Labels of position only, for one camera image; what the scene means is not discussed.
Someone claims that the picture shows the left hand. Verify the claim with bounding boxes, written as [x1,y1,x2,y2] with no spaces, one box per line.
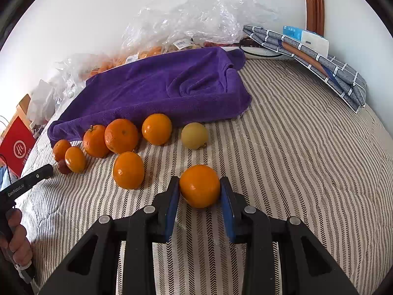
[1,208,33,266]

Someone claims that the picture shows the cardboard box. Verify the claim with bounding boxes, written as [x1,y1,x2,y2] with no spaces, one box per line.
[1,94,32,137]

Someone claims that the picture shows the white paper bag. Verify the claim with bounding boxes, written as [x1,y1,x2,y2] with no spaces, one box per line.
[27,80,56,125]

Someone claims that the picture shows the purple towel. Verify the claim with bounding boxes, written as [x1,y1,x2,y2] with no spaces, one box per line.
[47,47,252,145]

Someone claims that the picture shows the clear plastic bags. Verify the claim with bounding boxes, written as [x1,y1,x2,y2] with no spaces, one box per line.
[49,0,279,104]

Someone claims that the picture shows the white blue box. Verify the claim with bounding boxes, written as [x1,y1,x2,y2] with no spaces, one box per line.
[282,25,329,57]

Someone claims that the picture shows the yellow-green round fruit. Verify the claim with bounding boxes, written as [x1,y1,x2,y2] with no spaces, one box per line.
[181,123,209,150]

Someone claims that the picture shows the white plate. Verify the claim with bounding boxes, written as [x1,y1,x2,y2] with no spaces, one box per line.
[222,46,284,59]

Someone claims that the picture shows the grey checked folded cloth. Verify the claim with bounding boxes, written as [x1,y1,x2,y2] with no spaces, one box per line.
[243,25,366,112]

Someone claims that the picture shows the brown wooden frame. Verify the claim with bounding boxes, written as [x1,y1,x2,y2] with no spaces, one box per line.
[306,0,324,36]

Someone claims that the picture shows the small red fruit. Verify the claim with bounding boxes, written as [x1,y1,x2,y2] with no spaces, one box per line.
[57,160,72,175]

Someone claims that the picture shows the red paper bag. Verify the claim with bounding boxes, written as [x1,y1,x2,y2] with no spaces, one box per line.
[0,117,36,177]

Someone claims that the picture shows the striped bed cover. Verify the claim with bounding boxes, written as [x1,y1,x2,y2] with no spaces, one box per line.
[17,59,392,294]

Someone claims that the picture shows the orange with green stem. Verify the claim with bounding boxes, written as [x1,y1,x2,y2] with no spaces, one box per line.
[83,125,109,158]

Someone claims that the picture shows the small oval orange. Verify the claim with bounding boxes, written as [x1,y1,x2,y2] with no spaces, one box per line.
[65,147,87,173]

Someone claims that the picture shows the large bumpy orange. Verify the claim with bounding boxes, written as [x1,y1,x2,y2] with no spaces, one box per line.
[104,118,139,155]

